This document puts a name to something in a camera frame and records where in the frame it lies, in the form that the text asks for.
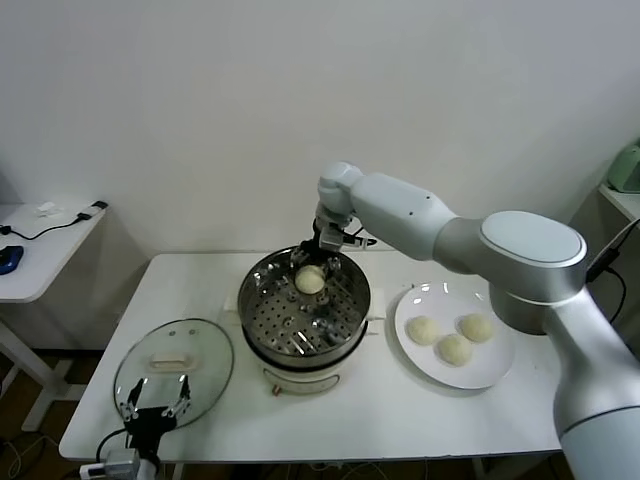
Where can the white shelf table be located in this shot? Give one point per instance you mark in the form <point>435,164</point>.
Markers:
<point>625,202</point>

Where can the white steamed baozi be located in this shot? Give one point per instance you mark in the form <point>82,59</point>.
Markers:
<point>309,280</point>
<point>454,349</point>
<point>423,330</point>
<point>476,327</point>

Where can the white round plate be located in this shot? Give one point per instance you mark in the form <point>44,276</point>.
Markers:
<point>450,377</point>

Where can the glass pot lid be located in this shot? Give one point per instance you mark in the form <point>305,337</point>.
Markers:
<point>200,350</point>

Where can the steel steamer basket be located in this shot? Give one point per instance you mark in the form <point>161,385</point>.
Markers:
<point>270,320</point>

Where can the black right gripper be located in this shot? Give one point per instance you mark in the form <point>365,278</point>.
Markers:
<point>316,235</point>

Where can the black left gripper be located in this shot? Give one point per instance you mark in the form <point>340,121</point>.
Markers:
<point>150,425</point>

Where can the blue computer mouse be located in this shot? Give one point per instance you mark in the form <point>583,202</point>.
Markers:
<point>10,259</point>

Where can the crumpled white paper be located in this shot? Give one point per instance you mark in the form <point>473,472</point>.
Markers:
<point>48,210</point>

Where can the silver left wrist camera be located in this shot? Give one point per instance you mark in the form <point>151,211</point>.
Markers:
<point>120,460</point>

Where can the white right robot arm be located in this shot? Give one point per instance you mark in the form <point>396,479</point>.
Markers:
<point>400,210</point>

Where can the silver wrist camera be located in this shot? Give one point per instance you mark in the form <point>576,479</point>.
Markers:
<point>331,236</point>
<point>120,460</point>

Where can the white side table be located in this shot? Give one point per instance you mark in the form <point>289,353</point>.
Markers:
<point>50,250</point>

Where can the mint green appliance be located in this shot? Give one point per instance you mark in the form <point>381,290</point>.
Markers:
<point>627,170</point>

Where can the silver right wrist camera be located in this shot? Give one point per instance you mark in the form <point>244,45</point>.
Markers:
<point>331,236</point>

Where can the white electric cooker base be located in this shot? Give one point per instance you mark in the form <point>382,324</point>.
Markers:
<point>300,382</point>

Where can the small black device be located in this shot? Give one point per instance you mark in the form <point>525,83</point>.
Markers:
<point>100,205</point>

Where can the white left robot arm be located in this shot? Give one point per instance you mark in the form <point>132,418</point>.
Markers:
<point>150,467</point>

